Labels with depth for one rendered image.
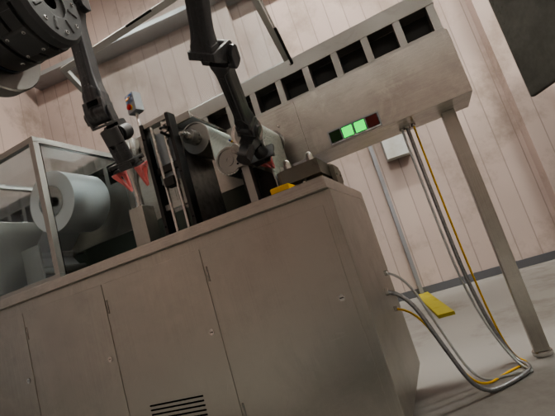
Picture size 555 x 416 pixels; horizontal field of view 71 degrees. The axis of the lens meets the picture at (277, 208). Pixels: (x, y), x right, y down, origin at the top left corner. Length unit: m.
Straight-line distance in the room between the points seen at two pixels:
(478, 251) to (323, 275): 3.44
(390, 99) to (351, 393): 1.23
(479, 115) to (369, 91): 3.00
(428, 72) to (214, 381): 1.53
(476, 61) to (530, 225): 1.85
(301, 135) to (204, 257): 0.83
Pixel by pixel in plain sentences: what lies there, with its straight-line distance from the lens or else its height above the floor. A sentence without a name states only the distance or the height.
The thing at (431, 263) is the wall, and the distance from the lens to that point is 4.51.
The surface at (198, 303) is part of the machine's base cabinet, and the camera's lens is 1.48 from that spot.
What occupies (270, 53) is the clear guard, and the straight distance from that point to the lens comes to 2.13.
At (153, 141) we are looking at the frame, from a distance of 1.81.
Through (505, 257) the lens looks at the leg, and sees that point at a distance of 1.99.
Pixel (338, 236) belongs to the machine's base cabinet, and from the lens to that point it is 1.25.
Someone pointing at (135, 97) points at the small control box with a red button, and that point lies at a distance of 2.13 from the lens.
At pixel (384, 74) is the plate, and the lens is 1.94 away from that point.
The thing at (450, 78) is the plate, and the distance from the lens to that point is 1.91.
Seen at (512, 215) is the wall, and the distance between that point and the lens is 4.71.
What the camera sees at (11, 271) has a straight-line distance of 2.29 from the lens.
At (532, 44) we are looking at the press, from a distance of 3.75.
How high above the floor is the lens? 0.64
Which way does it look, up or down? 9 degrees up
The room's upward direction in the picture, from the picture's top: 17 degrees counter-clockwise
